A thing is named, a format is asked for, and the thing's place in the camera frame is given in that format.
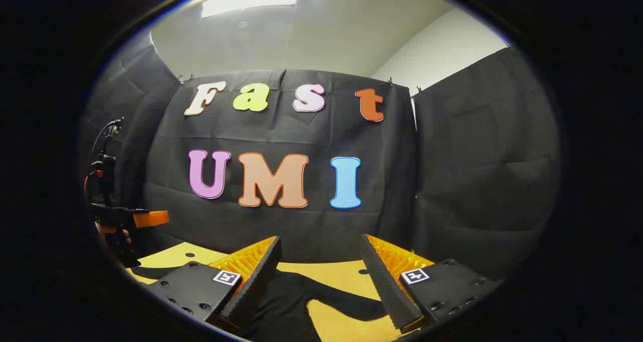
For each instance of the black buttoned garment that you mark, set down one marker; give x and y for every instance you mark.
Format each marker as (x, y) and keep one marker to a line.
(291, 307)

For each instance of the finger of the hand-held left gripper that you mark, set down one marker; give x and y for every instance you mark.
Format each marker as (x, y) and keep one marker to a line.
(150, 218)

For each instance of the black backdrop cloth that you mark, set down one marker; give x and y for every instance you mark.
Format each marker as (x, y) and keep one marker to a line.
(452, 181)

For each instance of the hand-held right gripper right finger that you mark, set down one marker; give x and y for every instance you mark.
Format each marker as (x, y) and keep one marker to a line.
(387, 287)

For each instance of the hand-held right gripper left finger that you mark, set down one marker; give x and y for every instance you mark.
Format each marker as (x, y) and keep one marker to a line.
(256, 287)

